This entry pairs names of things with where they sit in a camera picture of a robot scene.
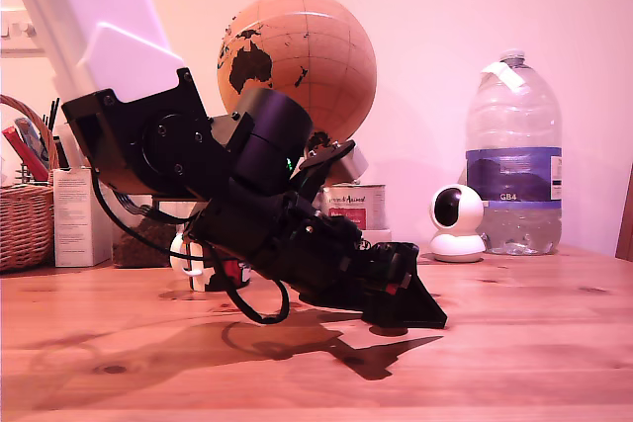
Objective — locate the white printed coffee mug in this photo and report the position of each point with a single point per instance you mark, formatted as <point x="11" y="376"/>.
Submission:
<point x="190" y="254"/>

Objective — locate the labelled metal tin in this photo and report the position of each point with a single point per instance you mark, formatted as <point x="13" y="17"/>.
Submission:
<point x="353" y="207"/>

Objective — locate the glass jar with brown contents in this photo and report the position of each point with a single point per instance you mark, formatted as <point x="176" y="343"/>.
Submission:
<point x="143" y="244"/>

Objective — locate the large clear water bottle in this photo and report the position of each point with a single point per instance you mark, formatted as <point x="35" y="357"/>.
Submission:
<point x="514" y="145"/>

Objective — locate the brown cork globe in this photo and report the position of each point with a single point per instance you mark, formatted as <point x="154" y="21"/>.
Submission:
<point x="321" y="56"/>

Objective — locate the brown wooden furniture edge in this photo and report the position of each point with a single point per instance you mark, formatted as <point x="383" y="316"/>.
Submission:
<point x="625" y="214"/>

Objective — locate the white cardboard box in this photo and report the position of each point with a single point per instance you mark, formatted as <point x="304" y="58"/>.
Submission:
<point x="79" y="219"/>

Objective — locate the woven wicker basket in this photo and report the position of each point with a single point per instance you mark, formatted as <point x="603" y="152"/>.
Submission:
<point x="25" y="229"/>

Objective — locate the red packet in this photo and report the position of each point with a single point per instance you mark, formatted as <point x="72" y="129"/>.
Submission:
<point x="22" y="150"/>

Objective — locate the blue packet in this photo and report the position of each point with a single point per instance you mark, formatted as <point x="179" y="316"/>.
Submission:
<point x="29" y="130"/>

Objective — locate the small white round camera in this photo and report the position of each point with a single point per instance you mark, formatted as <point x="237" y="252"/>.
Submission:
<point x="457" y="224"/>

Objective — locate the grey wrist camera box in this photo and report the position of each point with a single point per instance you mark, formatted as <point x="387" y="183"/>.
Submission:
<point x="352" y="165"/>

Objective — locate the black camera bracket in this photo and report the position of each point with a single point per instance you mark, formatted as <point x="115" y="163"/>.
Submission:
<point x="324" y="154"/>

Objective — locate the white wall socket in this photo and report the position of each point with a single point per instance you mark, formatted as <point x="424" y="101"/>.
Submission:
<point x="17" y="29"/>

